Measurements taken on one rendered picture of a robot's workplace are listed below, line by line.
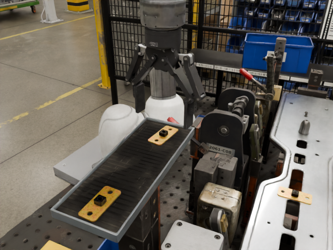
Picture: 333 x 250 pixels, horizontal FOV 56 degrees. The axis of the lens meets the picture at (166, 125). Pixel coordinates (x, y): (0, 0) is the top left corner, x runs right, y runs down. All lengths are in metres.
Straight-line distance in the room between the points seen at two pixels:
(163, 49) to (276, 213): 0.48
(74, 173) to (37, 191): 1.17
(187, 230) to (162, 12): 0.41
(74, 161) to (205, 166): 0.77
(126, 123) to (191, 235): 0.66
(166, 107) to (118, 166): 0.57
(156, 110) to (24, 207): 1.46
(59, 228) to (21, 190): 1.36
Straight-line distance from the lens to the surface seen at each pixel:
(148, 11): 0.63
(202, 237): 0.61
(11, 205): 2.47
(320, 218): 0.87
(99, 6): 3.68
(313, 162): 1.04
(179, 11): 0.63
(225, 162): 0.83
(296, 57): 1.60
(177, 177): 1.36
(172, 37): 0.64
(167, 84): 1.21
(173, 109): 1.22
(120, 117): 1.17
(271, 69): 1.22
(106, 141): 1.21
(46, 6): 7.63
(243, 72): 1.25
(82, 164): 1.40
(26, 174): 2.70
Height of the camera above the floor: 1.58
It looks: 31 degrees down
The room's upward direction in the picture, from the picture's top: straight up
